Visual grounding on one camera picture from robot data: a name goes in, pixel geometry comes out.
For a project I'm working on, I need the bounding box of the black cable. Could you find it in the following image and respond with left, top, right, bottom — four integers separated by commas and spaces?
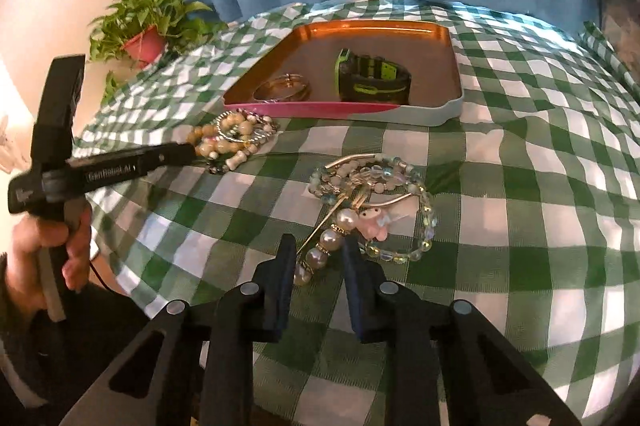
89, 256, 118, 294

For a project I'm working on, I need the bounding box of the beige bead bracelet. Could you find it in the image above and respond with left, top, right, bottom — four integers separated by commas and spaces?
187, 111, 261, 159

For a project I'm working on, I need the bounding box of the green black watch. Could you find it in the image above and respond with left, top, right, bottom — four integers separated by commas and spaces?
333, 48, 412, 104

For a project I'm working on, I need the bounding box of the green potted plant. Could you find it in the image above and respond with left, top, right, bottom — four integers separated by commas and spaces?
89, 0, 227, 107

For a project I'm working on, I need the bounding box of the white pearl bracelet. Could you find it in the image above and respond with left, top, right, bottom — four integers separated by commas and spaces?
294, 209, 362, 288

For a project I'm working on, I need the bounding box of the gold bangle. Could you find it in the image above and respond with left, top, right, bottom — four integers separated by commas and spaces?
253, 74, 311, 103

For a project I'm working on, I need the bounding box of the clear crystal bracelet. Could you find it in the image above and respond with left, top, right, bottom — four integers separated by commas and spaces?
365, 186, 440, 263

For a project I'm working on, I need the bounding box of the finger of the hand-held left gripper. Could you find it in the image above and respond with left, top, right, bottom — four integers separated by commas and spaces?
142, 142, 198, 170

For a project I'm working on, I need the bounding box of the silver tube bracelet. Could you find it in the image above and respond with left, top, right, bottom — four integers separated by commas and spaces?
320, 151, 388, 207

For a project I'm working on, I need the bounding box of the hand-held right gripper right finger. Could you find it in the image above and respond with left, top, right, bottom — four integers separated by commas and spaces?
342, 236, 583, 426

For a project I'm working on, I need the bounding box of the pink charm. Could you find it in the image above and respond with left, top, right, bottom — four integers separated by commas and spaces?
356, 205, 398, 241

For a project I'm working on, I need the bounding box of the green checked tablecloth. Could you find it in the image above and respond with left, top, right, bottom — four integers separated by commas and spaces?
75, 0, 640, 426

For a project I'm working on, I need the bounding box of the black white bead bracelet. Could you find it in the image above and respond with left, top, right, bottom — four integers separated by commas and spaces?
204, 150, 262, 175

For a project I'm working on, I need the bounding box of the pale blue bead bracelet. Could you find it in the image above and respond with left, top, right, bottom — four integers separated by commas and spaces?
309, 156, 427, 207

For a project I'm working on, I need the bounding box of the person's left hand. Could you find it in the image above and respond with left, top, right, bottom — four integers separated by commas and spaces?
6, 205, 95, 314

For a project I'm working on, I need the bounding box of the pink metal tray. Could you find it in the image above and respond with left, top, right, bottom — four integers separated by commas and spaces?
222, 20, 465, 127

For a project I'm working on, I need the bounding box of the pink white bead bracelet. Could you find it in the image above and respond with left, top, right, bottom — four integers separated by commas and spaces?
202, 129, 251, 148

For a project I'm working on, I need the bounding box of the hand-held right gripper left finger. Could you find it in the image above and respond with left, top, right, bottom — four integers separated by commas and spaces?
59, 233, 297, 426

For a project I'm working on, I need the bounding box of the silver white bead bracelet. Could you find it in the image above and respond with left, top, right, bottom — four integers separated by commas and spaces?
245, 115, 279, 145

